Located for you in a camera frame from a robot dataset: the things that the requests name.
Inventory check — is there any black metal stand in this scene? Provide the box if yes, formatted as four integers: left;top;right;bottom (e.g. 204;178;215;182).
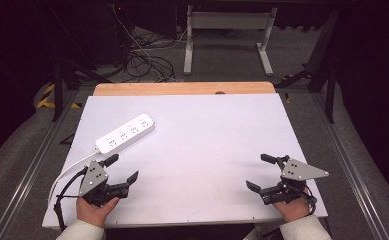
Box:
274;9;340;125
50;58;114;123

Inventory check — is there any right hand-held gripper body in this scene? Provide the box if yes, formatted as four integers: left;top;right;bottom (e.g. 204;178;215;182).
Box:
260;154;330;206

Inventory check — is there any white metal table frame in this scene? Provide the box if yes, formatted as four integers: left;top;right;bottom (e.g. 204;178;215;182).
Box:
183;4;279;77

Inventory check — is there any black equipment cabinet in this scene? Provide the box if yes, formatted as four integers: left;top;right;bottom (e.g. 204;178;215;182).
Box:
81;1;135;64

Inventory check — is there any yellow black hazard tape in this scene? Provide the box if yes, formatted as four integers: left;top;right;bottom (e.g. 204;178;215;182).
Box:
36;83;82;110

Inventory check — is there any white power strip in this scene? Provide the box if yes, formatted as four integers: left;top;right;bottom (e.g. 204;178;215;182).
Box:
94;113;156;155

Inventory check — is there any white power strip cable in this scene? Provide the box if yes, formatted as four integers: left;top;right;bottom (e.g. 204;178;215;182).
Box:
47;149;102;206

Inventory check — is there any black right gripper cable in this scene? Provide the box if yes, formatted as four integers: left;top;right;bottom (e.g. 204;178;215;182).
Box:
295;181;318;216

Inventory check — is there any metal floor rail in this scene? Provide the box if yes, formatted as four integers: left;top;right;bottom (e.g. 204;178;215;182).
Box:
310;91;389;240
0;89;80;240

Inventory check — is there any person's left hand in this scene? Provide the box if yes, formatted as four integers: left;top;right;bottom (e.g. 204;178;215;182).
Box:
76;196;121;229

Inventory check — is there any thin white floor cable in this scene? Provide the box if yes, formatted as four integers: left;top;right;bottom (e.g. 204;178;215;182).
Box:
110;3;190;81

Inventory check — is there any person's right hand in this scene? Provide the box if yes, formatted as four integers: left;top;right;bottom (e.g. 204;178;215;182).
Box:
272;197;312;224

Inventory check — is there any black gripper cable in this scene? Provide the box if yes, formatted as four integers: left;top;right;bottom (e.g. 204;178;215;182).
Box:
295;181;318;216
53;166;90;232

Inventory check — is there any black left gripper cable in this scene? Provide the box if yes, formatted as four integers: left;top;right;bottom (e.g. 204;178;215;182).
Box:
53;166;90;232

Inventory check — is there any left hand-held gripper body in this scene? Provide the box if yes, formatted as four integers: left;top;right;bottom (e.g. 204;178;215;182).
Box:
78;159;131;208

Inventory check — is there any tangle of black floor cables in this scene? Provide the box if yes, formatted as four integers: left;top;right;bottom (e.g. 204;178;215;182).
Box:
123;28;243;84

